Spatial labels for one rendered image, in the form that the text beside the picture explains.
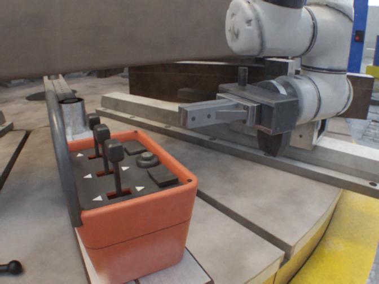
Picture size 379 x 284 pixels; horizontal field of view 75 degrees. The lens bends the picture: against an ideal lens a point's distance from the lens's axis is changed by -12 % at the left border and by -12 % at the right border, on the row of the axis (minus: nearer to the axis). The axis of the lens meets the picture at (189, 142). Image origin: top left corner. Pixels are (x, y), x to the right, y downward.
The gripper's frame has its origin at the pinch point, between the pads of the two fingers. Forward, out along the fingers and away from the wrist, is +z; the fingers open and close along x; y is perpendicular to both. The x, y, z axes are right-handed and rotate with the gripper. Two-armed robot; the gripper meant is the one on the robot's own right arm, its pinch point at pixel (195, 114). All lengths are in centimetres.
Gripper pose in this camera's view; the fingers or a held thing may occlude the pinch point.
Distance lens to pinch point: 38.1
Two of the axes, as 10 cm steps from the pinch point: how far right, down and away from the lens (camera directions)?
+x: 4.9, 3.3, -8.1
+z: -8.7, 1.8, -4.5
